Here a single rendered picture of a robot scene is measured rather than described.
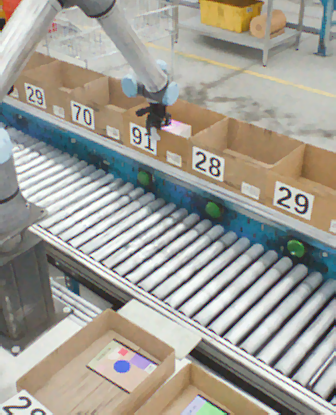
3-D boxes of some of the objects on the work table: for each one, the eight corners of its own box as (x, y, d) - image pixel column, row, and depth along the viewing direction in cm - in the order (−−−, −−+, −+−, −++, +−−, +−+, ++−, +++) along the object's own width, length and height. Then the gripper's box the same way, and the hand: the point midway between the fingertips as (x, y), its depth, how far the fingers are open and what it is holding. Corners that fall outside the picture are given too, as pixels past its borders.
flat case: (134, 398, 162) (133, 395, 161) (85, 368, 171) (85, 364, 170) (161, 368, 171) (161, 364, 170) (114, 340, 180) (114, 337, 180)
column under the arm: (15, 357, 175) (-4, 279, 157) (-34, 320, 189) (-57, 245, 170) (74, 311, 192) (63, 235, 174) (25, 280, 206) (10, 206, 187)
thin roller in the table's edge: (53, 283, 207) (52, 279, 206) (108, 316, 193) (107, 312, 191) (49, 286, 206) (48, 282, 205) (104, 320, 191) (103, 315, 190)
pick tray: (18, 404, 161) (13, 382, 156) (110, 328, 186) (108, 306, 180) (86, 462, 146) (83, 440, 141) (177, 371, 171) (177, 349, 165)
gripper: (158, 106, 230) (159, 151, 242) (172, 99, 236) (173, 144, 247) (143, 101, 234) (144, 145, 246) (157, 94, 240) (158, 138, 252)
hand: (154, 140), depth 248 cm, fingers closed
